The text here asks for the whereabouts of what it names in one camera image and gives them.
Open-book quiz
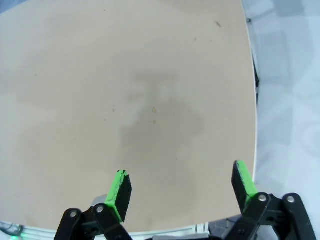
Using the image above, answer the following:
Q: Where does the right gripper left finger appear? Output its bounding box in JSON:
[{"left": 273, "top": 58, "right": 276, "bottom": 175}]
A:
[{"left": 53, "top": 169, "right": 135, "bottom": 240}]

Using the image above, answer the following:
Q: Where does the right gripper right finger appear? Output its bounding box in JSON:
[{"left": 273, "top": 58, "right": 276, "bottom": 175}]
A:
[{"left": 219, "top": 160, "right": 320, "bottom": 240}]

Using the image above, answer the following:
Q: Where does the aluminium frame rail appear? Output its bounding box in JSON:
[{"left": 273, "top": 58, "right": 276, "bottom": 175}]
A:
[{"left": 19, "top": 219, "right": 211, "bottom": 238}]

